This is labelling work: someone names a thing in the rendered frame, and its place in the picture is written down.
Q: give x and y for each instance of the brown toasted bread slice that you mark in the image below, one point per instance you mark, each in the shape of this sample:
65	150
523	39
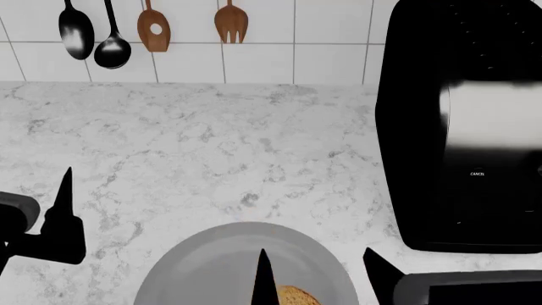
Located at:
297	297

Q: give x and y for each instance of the grey round plate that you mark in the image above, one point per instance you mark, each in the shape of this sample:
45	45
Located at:
211	270

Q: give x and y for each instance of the black round ladle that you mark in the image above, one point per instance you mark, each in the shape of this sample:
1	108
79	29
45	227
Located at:
112	51

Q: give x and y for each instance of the black toaster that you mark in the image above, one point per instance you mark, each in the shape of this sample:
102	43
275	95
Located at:
415	159

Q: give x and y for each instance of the black oval serving spoon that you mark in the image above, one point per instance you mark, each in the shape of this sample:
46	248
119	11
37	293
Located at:
76	31

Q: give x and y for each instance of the wooden fork spatula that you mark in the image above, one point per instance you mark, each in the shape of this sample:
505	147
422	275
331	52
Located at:
230	22

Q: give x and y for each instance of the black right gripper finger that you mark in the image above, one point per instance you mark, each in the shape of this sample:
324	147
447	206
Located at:
381	273
264	286

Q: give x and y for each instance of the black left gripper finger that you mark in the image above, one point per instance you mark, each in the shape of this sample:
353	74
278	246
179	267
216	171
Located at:
64	197

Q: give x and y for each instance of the wooden slotted spatula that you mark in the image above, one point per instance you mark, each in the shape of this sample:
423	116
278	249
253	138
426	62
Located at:
146	36

